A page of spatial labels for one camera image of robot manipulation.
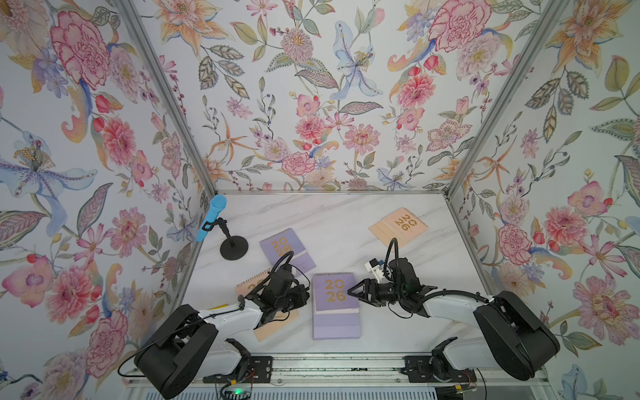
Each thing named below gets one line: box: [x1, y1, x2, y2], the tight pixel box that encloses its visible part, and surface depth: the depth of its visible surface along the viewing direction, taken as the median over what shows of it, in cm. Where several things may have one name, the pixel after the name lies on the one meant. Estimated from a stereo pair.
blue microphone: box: [195, 194, 228, 243], surface depth 82 cm
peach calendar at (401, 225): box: [368, 206, 429, 250], surface depth 109 cm
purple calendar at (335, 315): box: [311, 271, 361, 340], surface depth 85 cm
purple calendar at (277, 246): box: [259, 227, 317, 278], surface depth 105 cm
